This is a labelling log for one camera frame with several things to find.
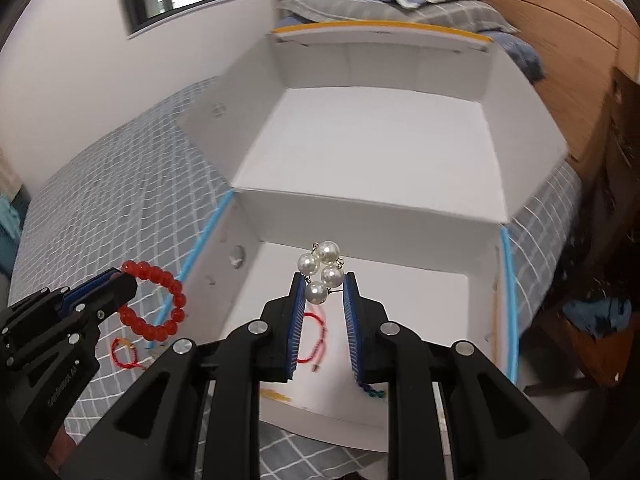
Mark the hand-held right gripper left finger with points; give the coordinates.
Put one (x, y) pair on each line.
(297, 330)

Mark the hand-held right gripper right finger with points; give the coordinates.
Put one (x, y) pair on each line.
(352, 330)

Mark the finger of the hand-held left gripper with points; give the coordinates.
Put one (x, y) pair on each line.
(90, 286)
(112, 295)

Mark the pearl bead jewelry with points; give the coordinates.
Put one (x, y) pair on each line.
(327, 251)

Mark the white cardboard box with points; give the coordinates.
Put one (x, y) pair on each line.
(380, 150)

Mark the teal suitcase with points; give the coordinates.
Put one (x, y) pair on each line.
(9, 235)

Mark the blue cloth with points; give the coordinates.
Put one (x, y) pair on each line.
(600, 317)

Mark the dark wooden chair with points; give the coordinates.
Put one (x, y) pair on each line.
(600, 210)

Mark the grey checked pillow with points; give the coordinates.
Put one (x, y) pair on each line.
(400, 12)

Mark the wooden headboard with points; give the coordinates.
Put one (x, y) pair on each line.
(575, 60)

